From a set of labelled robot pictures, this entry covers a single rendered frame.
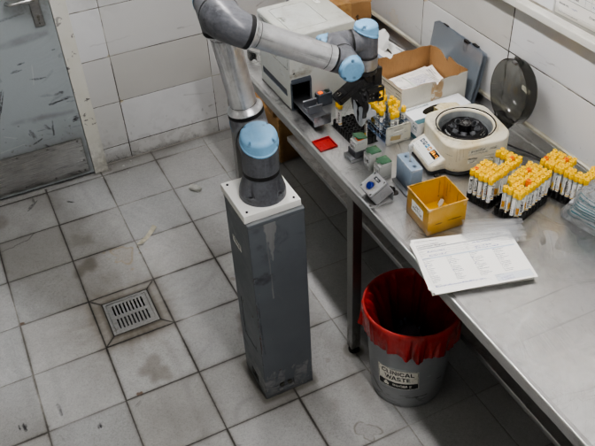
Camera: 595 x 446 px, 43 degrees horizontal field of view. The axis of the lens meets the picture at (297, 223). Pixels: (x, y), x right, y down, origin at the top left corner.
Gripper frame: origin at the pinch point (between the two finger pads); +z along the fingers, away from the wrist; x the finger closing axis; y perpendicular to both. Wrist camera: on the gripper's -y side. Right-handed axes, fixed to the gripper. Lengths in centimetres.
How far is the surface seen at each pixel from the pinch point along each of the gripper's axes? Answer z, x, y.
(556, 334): 13, -94, 5
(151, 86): 62, 169, -29
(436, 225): 9.9, -46.4, 0.2
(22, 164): 83, 163, -103
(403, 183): 11.3, -22.8, 3.5
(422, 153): 9.3, -14.0, 16.6
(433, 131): 2.3, -13.3, 20.6
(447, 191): 7.7, -36.7, 10.5
